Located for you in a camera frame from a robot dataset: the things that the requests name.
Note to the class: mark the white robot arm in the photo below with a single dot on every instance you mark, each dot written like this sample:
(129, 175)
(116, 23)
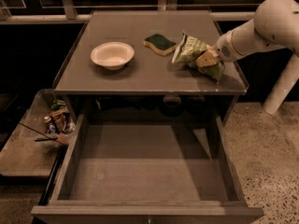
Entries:
(275, 25)

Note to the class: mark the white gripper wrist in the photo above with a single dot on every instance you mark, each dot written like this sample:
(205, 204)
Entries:
(224, 48)

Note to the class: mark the open grey top drawer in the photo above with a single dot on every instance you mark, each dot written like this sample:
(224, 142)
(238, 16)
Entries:
(166, 171)

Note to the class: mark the black stick tool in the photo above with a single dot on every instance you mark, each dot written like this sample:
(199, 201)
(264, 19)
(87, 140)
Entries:
(44, 137)

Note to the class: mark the white paper bowl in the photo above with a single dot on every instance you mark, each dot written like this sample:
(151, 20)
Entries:
(112, 55)

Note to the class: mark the pile of snack items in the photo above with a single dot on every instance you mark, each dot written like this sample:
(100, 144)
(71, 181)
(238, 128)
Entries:
(59, 120)

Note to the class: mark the clear plastic bin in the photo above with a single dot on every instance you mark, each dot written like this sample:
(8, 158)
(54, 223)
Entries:
(22, 155)

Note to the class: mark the metal window railing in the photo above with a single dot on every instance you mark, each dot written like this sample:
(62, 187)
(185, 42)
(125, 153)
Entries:
(79, 11)

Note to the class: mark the green jalapeno chip bag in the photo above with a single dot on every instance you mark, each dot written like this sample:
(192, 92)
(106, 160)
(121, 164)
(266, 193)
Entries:
(189, 49)

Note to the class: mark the green yellow sponge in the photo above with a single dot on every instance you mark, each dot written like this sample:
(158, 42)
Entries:
(159, 44)

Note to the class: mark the grey cabinet counter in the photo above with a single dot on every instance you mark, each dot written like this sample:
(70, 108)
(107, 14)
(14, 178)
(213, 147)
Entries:
(147, 73)

